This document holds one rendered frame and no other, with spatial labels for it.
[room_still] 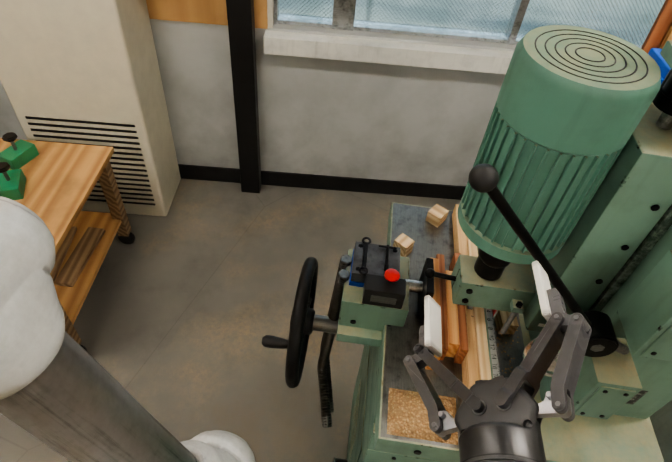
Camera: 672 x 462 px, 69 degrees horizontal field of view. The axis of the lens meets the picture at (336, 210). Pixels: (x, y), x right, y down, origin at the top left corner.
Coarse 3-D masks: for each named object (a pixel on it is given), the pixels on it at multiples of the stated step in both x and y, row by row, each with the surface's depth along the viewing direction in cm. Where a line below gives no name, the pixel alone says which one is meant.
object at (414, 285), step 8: (424, 264) 104; (432, 264) 101; (424, 272) 102; (408, 280) 102; (416, 280) 103; (424, 280) 101; (432, 280) 98; (416, 288) 101; (424, 288) 100; (432, 288) 97; (424, 296) 98; (432, 296) 97
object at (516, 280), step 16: (464, 256) 94; (464, 272) 91; (512, 272) 92; (528, 272) 92; (464, 288) 90; (480, 288) 90; (496, 288) 89; (512, 288) 89; (528, 288) 89; (464, 304) 94; (480, 304) 93; (496, 304) 92; (528, 304) 91
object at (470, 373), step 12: (456, 204) 123; (456, 216) 120; (456, 228) 118; (456, 240) 116; (456, 252) 114; (468, 336) 96; (468, 348) 94; (468, 360) 93; (468, 372) 91; (468, 384) 90
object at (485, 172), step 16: (480, 176) 57; (496, 176) 57; (480, 192) 59; (496, 192) 59; (512, 224) 62; (528, 240) 64; (544, 256) 66; (560, 288) 70; (576, 304) 72; (592, 320) 76; (608, 320) 76; (592, 336) 74; (608, 336) 74; (592, 352) 77; (608, 352) 76; (624, 352) 79
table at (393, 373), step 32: (416, 224) 122; (448, 224) 123; (416, 256) 115; (448, 256) 116; (416, 320) 103; (384, 352) 97; (384, 384) 92; (384, 416) 88; (384, 448) 88; (416, 448) 86; (448, 448) 85
